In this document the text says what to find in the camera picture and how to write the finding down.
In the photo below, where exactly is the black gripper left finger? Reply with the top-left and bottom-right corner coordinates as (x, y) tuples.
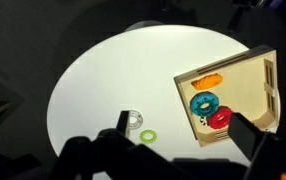
(116, 110), (131, 138)

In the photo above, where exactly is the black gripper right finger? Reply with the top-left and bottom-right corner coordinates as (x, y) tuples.
(227, 112), (268, 162)

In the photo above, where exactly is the wooden tray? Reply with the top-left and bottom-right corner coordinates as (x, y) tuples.
(173, 44), (281, 148)

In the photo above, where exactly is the small green ring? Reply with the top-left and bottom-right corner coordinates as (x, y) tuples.
(139, 129), (158, 142)

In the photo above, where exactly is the red ring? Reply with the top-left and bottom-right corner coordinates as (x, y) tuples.
(206, 105), (234, 130)

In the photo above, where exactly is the blue ring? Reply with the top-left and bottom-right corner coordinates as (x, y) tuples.
(189, 92), (220, 118)

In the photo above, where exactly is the orange knobbly ring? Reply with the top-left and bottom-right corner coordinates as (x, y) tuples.
(190, 72), (224, 91)

